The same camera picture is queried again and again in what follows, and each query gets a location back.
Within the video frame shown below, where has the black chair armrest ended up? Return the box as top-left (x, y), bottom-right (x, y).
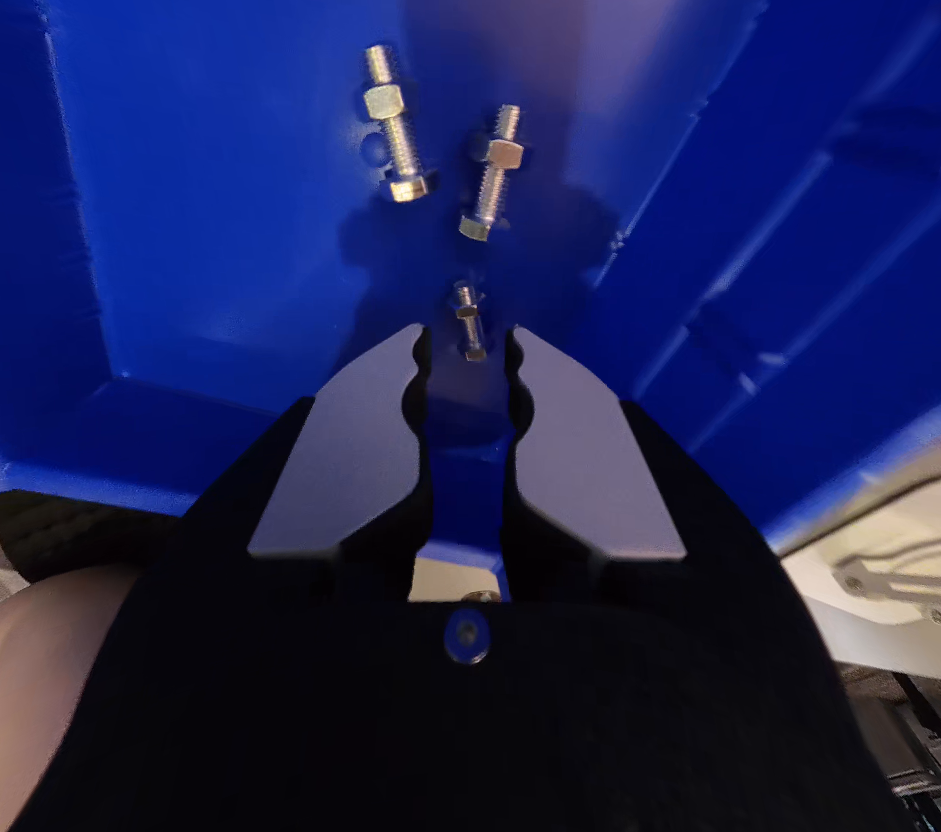
top-left (0, 490), bottom-right (185, 583)

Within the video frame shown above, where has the blue plastic bin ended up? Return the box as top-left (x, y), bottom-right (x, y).
top-left (0, 0), bottom-right (941, 554)

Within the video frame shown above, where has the large silver hex bolt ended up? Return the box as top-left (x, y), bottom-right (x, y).
top-left (362, 44), bottom-right (441, 204)
top-left (457, 104), bottom-right (532, 243)

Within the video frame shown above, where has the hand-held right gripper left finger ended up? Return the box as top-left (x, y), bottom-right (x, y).
top-left (246, 323), bottom-right (436, 564)

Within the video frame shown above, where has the white document stand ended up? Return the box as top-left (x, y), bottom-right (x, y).
top-left (779, 501), bottom-right (941, 630)

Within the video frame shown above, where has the person's left forearm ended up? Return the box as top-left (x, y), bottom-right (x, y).
top-left (0, 563), bottom-right (141, 832)

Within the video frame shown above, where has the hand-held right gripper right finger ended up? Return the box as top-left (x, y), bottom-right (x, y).
top-left (502, 325), bottom-right (688, 564)

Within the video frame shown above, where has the large silver hex nut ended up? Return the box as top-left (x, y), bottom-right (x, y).
top-left (481, 137), bottom-right (532, 175)
top-left (362, 83), bottom-right (407, 126)

